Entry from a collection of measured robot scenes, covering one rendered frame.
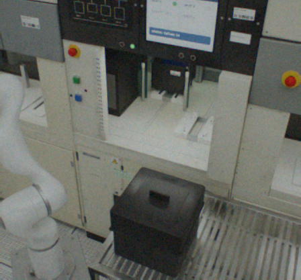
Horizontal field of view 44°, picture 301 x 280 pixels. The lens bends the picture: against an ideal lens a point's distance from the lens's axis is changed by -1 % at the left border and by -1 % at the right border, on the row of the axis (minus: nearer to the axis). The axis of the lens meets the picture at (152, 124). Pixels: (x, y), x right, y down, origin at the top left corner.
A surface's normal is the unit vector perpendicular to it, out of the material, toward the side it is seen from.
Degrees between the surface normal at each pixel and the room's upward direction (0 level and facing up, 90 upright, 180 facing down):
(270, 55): 90
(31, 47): 90
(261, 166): 90
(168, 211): 0
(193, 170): 90
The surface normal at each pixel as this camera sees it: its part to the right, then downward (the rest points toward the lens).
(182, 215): 0.02, -0.82
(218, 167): -0.39, 0.51
